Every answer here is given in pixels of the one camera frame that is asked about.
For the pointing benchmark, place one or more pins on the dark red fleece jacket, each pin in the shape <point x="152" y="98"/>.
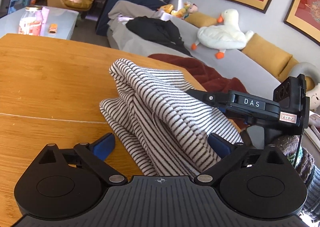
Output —
<point x="208" y="77"/>

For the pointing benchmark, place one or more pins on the glass candy jar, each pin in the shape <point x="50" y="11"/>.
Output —
<point x="31" y="21"/>

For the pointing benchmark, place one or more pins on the black jacket on sofa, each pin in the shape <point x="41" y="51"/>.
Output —
<point x="158" y="31"/>

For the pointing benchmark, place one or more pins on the beige blanket on sofa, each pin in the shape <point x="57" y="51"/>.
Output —
<point x="132" y="10"/>

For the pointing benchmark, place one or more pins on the colourful plush doll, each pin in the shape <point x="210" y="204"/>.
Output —
<point x="188" y="8"/>

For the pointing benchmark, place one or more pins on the white round plush face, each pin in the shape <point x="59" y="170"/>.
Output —
<point x="314" y="96"/>

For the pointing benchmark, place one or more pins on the yellow plush toy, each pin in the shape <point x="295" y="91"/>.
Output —
<point x="167" y="8"/>

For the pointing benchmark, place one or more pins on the yellow sofa cushion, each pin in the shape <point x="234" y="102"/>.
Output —
<point x="272" y="58"/>
<point x="199" y="20"/>

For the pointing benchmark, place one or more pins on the white plush goose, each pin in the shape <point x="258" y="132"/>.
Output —
<point x="225" y="36"/>

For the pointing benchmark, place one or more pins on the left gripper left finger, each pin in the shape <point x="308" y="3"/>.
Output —
<point x="93" y="156"/>

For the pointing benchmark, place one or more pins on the grey sofa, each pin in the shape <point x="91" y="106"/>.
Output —
<point x="256" y="79"/>

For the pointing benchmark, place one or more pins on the red framed picture right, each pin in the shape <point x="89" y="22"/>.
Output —
<point x="303" y="16"/>

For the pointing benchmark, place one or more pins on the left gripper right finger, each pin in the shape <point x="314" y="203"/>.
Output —
<point x="231" y="155"/>

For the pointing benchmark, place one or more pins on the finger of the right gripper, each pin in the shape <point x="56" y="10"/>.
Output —
<point x="213" y="99"/>

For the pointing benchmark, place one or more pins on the floral white cloth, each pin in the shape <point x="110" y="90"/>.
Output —
<point x="312" y="132"/>

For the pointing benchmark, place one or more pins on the orange small packet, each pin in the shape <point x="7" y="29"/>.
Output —
<point x="52" y="28"/>

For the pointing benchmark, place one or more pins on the white coffee table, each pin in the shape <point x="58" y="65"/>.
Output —
<point x="64" y="19"/>

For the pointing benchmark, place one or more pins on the grey neck pillow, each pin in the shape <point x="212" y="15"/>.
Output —
<point x="310" y="72"/>

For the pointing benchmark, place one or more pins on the striped grey white sweater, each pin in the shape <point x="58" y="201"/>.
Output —
<point x="164" y="129"/>

